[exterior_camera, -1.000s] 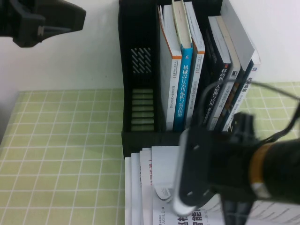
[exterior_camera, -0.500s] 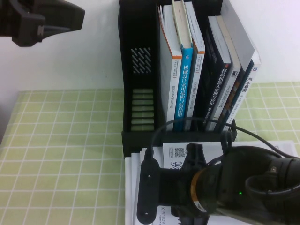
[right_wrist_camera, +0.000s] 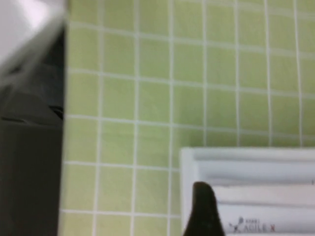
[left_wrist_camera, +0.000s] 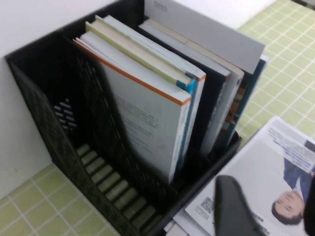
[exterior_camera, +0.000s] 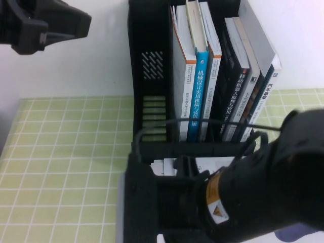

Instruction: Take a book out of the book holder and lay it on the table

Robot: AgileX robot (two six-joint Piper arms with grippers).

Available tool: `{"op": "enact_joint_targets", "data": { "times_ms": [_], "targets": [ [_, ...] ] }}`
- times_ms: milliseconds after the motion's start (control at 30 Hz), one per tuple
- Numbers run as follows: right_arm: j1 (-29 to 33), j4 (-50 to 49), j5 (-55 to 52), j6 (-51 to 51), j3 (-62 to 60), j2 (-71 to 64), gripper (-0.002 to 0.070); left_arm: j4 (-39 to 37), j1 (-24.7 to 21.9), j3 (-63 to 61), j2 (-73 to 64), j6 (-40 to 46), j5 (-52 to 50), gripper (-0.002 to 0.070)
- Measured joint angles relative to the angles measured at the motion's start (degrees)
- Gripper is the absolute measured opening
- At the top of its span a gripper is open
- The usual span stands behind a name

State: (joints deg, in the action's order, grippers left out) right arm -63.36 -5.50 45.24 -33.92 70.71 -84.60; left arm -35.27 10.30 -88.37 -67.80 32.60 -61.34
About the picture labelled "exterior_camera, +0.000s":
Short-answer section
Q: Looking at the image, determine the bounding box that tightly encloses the black spine book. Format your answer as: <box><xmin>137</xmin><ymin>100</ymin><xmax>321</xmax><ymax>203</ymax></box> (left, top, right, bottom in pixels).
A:
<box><xmin>215</xmin><ymin>17</ymin><xmax>251</xmax><ymax>142</ymax></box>

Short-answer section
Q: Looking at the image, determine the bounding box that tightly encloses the blue hardcover book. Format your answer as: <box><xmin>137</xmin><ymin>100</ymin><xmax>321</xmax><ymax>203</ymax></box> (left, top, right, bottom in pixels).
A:
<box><xmin>185</xmin><ymin>0</ymin><xmax>210</xmax><ymax>142</ymax></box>

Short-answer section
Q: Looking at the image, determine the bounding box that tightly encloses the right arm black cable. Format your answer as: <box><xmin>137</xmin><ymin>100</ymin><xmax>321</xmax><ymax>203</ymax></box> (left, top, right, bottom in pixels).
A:
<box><xmin>135</xmin><ymin>117</ymin><xmax>283</xmax><ymax>164</ymax></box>

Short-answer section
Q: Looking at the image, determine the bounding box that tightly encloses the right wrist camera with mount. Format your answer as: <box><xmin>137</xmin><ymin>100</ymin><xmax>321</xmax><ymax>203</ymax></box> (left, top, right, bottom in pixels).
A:
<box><xmin>115</xmin><ymin>151</ymin><xmax>158</xmax><ymax>243</ymax></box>

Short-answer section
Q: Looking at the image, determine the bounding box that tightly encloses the grey book orange-black spine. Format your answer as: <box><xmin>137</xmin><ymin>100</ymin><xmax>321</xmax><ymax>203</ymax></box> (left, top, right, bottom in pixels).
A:
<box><xmin>229</xmin><ymin>16</ymin><xmax>261</xmax><ymax>142</ymax></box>

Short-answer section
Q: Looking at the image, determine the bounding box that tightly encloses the white magazine red text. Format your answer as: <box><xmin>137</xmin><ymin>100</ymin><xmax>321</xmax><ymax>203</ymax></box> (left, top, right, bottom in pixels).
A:
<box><xmin>149</xmin><ymin>161</ymin><xmax>165</xmax><ymax>177</ymax></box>

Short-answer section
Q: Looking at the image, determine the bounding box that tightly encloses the black plastic book holder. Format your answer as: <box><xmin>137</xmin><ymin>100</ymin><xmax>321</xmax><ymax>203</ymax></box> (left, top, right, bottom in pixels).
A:
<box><xmin>128</xmin><ymin>0</ymin><xmax>257</xmax><ymax>173</ymax></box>

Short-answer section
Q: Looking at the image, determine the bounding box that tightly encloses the white book orange band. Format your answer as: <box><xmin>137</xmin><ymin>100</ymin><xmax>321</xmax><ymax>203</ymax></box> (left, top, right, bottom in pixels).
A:
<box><xmin>198</xmin><ymin>2</ymin><xmax>223</xmax><ymax>142</ymax></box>
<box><xmin>170</xmin><ymin>5</ymin><xmax>197</xmax><ymax>142</ymax></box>

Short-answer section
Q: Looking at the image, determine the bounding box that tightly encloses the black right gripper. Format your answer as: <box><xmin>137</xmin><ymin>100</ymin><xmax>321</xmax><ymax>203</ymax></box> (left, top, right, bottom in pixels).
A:
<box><xmin>156</xmin><ymin>155</ymin><xmax>219</xmax><ymax>243</ymax></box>

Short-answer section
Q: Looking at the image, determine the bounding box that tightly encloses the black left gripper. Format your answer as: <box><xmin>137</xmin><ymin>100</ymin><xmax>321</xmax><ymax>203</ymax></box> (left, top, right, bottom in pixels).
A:
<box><xmin>0</xmin><ymin>0</ymin><xmax>92</xmax><ymax>55</ymax></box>

